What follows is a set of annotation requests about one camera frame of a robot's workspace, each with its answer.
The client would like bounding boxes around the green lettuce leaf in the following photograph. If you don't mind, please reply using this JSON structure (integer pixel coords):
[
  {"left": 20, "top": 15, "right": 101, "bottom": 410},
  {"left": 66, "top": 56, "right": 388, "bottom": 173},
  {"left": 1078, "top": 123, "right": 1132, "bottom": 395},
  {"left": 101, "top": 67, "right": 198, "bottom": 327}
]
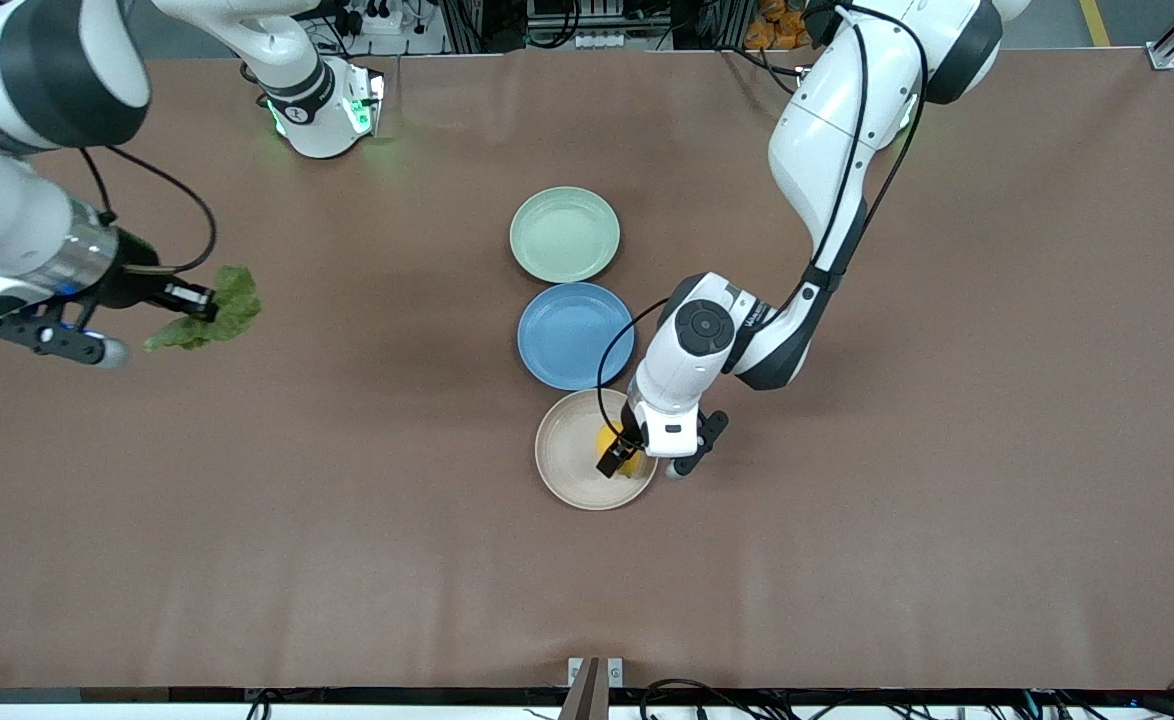
[{"left": 143, "top": 265, "right": 262, "bottom": 353}]

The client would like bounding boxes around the blue round plate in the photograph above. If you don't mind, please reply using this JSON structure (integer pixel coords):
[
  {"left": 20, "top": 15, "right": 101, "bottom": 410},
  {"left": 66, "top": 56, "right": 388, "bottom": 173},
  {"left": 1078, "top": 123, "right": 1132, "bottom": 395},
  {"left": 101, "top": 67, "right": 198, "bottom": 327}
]
[{"left": 517, "top": 282, "right": 636, "bottom": 391}]

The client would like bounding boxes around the beige round plate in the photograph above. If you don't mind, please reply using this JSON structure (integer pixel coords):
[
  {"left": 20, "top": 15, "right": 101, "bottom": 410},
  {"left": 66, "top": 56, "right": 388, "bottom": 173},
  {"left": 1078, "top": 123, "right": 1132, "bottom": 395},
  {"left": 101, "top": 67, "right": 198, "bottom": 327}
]
[{"left": 534, "top": 388, "right": 660, "bottom": 512}]

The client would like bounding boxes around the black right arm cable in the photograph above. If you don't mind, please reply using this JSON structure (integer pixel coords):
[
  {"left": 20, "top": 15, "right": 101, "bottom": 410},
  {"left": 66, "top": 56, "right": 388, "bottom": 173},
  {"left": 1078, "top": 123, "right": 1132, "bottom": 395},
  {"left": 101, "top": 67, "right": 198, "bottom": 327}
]
[{"left": 80, "top": 145, "right": 219, "bottom": 276}]

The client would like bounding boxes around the yellow lemon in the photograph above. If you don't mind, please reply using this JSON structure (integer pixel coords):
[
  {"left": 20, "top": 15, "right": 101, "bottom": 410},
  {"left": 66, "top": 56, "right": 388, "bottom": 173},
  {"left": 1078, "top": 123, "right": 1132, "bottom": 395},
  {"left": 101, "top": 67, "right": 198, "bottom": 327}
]
[{"left": 595, "top": 425, "right": 645, "bottom": 479}]

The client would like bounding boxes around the power strip with black plugs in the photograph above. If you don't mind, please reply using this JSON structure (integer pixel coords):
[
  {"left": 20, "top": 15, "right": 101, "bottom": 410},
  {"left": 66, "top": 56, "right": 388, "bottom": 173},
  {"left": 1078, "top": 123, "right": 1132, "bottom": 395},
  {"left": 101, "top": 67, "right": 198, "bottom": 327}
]
[{"left": 339, "top": 0, "right": 405, "bottom": 37}]

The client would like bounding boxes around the brown wooden beam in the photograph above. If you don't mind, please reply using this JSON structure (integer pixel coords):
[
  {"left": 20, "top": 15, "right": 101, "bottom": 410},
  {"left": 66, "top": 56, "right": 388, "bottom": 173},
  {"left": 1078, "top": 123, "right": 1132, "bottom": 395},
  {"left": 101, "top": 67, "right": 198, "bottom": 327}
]
[{"left": 558, "top": 657, "right": 611, "bottom": 720}]

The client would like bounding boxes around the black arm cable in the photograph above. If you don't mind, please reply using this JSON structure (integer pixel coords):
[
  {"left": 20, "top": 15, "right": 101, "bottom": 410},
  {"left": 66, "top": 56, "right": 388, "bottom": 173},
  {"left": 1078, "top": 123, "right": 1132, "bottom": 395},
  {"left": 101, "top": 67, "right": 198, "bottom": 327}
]
[
  {"left": 80, "top": 145, "right": 219, "bottom": 276},
  {"left": 596, "top": 5, "right": 930, "bottom": 447}
]

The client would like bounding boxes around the pile of orange objects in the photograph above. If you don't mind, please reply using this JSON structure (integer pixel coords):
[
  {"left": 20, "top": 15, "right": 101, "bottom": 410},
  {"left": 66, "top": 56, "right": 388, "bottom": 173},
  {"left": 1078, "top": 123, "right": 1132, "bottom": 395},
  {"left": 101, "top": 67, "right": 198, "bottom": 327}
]
[{"left": 745, "top": 0, "right": 814, "bottom": 51}]

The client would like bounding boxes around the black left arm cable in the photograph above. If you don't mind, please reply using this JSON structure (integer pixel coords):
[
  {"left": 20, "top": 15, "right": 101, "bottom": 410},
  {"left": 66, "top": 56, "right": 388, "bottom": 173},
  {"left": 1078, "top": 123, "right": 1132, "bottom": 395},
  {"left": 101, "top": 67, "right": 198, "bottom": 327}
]
[{"left": 596, "top": 5, "right": 930, "bottom": 447}]

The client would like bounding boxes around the grey metal bracket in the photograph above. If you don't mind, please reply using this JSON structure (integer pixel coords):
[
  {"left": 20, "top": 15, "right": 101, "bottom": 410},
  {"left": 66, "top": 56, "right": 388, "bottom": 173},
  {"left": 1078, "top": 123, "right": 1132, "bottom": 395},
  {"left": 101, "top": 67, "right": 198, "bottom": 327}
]
[{"left": 568, "top": 657, "right": 625, "bottom": 689}]

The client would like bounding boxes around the pale green round plate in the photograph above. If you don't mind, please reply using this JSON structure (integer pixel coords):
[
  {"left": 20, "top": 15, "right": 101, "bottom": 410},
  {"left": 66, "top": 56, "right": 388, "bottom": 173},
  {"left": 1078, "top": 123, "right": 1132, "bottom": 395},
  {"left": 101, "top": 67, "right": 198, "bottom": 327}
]
[{"left": 509, "top": 186, "right": 622, "bottom": 284}]

